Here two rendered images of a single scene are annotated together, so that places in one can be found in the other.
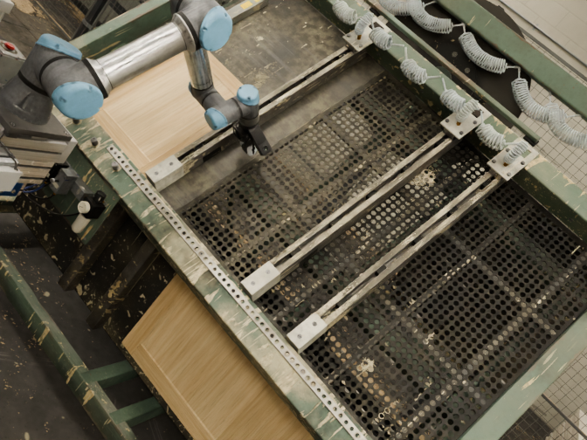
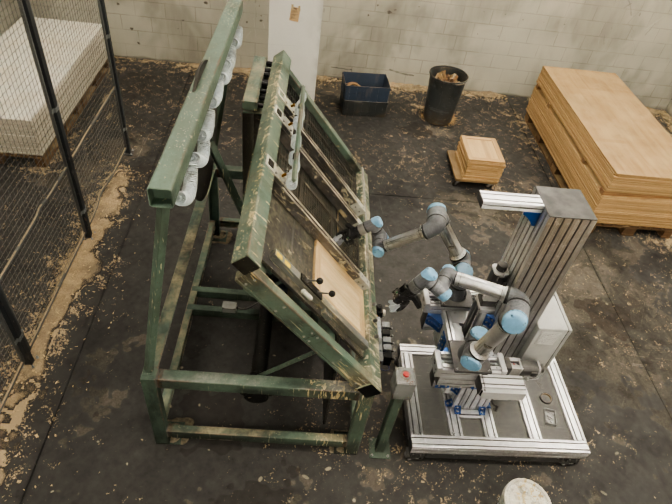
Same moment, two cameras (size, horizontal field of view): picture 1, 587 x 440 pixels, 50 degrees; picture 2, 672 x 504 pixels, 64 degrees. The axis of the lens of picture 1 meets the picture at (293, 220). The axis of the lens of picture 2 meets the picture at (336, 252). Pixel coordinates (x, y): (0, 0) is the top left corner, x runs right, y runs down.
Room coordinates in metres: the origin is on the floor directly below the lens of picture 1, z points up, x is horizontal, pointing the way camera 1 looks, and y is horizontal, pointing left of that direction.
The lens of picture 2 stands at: (3.45, 2.64, 3.56)
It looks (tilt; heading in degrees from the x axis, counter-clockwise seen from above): 43 degrees down; 244
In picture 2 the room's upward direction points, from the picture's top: 9 degrees clockwise
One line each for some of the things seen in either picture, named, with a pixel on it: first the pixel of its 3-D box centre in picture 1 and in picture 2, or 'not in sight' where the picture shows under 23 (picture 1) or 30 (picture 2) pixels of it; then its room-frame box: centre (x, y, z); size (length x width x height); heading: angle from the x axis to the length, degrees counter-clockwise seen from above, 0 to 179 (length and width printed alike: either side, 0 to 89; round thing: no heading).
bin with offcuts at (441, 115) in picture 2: not in sight; (442, 96); (-0.47, -2.92, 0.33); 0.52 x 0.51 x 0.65; 71
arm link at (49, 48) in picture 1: (53, 62); (462, 275); (1.64, 0.79, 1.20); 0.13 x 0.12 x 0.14; 61
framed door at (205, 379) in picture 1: (230, 382); not in sight; (2.07, -0.21, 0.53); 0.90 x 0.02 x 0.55; 70
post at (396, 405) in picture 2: not in sight; (388, 422); (2.18, 1.23, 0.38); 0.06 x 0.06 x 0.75; 70
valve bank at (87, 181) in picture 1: (51, 175); (382, 338); (2.09, 0.79, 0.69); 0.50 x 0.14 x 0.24; 70
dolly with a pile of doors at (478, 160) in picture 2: not in sight; (473, 160); (-0.23, -1.63, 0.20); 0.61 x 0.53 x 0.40; 71
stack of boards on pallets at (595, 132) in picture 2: not in sight; (600, 144); (-1.85, -1.40, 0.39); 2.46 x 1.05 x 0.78; 71
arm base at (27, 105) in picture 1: (31, 93); (457, 288); (1.64, 0.80, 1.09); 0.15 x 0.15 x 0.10
